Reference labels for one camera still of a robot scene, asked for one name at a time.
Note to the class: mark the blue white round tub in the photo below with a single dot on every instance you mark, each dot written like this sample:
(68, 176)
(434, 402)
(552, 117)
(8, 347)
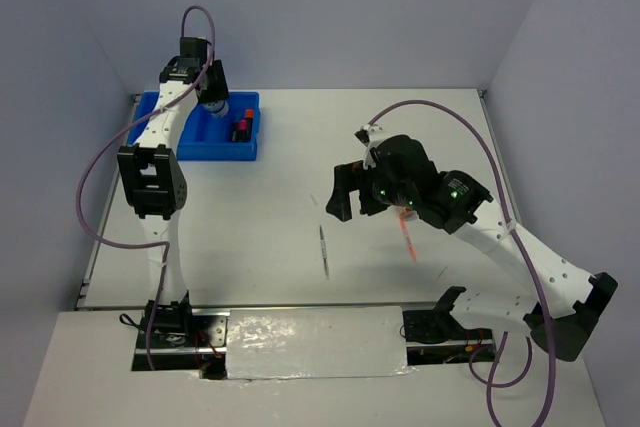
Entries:
(217, 109)

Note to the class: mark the blue ink pen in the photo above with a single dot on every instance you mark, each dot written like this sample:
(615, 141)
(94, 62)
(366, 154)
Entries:
(324, 252)

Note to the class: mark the blue cap highlighter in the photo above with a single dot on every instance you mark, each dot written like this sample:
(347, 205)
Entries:
(234, 129)

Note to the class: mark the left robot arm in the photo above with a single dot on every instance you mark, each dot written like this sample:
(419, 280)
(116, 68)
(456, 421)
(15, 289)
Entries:
(156, 188)

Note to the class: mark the pink cap highlighter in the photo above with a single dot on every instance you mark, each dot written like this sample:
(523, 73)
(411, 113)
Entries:
(243, 130)

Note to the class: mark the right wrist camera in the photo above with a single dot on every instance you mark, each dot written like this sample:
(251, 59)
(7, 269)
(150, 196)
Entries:
(370, 135)

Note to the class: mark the blue compartment bin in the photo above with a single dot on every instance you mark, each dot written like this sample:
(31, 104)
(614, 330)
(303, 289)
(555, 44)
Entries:
(203, 138)

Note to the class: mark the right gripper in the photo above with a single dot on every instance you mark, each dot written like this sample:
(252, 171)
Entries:
(347, 177)

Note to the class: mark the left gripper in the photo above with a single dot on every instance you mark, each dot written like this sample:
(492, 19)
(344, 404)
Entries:
(219, 90)

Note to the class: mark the orange cap highlighter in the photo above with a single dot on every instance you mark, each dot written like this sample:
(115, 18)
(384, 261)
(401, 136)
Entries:
(249, 118)

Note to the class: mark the silver foil panel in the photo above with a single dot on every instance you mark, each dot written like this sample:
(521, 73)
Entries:
(315, 343)

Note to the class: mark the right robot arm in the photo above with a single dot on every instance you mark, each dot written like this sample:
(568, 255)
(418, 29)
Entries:
(563, 303)

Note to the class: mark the orange pen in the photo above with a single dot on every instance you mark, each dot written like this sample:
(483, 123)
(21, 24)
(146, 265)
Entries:
(407, 238)

